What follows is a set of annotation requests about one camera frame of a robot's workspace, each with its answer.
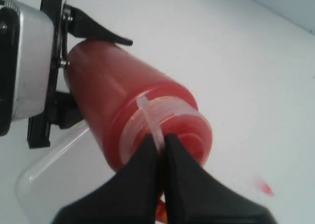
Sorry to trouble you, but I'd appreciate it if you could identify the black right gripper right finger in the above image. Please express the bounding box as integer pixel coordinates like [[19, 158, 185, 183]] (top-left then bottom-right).
[[164, 134, 277, 224]]

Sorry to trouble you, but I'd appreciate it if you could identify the red ketchup squeeze bottle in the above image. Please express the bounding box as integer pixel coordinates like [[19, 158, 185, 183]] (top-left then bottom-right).
[[64, 40, 213, 222]]

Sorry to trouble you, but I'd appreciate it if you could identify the white rectangular plastic tray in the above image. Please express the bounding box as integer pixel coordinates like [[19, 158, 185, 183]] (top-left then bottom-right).
[[15, 123, 114, 224]]

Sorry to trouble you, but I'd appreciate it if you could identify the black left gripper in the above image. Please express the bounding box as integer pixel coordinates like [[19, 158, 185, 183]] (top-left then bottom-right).
[[27, 0, 133, 149]]

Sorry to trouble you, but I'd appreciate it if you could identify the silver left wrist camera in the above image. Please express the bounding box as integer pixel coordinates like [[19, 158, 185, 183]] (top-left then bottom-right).
[[0, 0, 54, 136]]

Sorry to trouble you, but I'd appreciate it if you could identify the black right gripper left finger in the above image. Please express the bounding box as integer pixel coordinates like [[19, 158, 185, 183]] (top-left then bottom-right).
[[52, 134, 161, 224]]

